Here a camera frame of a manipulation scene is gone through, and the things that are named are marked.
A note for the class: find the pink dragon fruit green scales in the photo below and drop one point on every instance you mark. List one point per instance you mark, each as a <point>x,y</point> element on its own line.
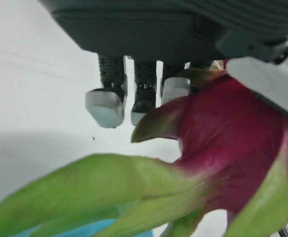
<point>220,135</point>

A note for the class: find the left robot hand white grey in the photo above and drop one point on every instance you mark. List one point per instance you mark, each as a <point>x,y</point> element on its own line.
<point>158,27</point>

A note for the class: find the light blue plastic bin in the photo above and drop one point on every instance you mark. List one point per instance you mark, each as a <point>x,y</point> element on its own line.
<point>97,230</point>

